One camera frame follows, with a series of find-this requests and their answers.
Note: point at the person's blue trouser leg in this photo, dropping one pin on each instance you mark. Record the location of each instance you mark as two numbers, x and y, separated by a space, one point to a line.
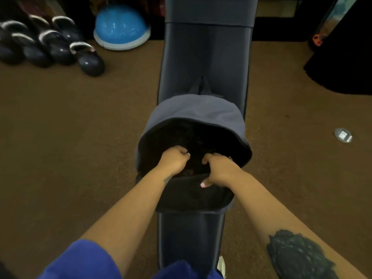
186 271

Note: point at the person's left forearm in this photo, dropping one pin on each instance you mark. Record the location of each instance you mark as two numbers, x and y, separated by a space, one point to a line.
130 212

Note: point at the small orange object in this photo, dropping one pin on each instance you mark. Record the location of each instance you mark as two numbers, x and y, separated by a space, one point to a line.
318 39

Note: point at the person's blue sleeve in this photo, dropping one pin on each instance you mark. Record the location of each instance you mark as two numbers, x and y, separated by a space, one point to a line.
80 262

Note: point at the person's left fingers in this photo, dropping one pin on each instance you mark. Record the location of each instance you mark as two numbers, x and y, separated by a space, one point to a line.
182 154

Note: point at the dark padded workout bench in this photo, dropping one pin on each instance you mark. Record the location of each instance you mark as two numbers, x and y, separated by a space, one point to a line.
203 58

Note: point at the black floor mat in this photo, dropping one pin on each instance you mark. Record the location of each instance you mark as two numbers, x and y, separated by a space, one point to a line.
343 63

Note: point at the person's right hand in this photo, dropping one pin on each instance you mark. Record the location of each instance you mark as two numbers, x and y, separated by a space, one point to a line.
220 171

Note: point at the person's right forearm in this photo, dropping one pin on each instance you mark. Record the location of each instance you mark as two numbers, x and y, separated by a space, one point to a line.
283 228

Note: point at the person's white shoe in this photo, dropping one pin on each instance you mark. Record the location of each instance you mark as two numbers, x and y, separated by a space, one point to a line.
221 266

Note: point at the person's right thumb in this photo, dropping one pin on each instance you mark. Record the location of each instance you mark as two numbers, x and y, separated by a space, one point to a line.
207 181

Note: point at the blue half balance ball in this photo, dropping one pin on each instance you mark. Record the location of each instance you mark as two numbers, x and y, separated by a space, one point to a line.
120 27

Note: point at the person's left hand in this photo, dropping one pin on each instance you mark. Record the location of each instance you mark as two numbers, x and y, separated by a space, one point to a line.
172 160

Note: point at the round metal floor outlet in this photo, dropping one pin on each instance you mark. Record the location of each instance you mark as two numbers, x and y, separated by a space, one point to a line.
343 135

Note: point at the row of black kettlebells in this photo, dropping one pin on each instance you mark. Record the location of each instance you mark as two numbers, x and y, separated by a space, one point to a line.
48 43

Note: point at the grey backpack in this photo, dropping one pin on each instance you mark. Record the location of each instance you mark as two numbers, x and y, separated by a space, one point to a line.
194 142

